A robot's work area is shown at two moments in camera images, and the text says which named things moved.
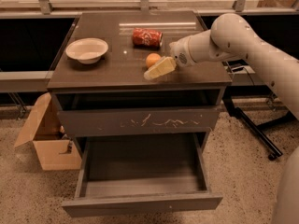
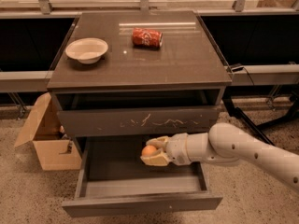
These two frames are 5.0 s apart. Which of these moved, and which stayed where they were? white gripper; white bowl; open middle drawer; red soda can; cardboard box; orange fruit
Moved: orange fruit; white gripper
Stayed: open middle drawer; white bowl; red soda can; cardboard box
